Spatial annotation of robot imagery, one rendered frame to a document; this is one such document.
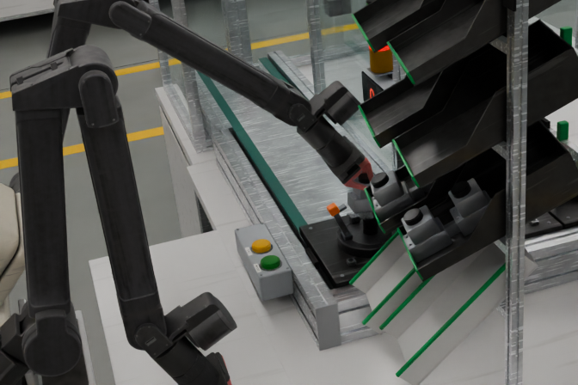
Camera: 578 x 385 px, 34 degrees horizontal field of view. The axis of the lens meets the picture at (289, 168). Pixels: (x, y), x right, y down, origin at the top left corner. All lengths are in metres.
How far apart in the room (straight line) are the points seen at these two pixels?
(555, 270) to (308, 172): 0.70
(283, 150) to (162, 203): 1.84
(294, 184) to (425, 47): 1.01
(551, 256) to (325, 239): 0.46
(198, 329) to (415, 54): 0.51
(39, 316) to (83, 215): 3.02
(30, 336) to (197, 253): 0.93
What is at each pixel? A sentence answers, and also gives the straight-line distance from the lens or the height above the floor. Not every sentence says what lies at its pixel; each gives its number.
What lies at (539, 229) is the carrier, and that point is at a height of 0.97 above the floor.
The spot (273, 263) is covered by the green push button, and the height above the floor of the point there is 0.97.
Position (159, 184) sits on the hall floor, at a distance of 4.46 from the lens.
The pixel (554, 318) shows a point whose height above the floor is 0.86.
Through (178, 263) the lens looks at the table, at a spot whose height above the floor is 0.86.
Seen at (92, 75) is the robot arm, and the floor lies 1.62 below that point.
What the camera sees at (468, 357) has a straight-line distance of 1.84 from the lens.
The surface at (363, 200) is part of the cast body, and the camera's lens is 1.90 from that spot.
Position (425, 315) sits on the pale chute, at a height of 1.04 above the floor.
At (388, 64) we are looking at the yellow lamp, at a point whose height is 1.28.
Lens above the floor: 2.01
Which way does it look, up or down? 27 degrees down
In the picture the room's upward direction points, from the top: 6 degrees counter-clockwise
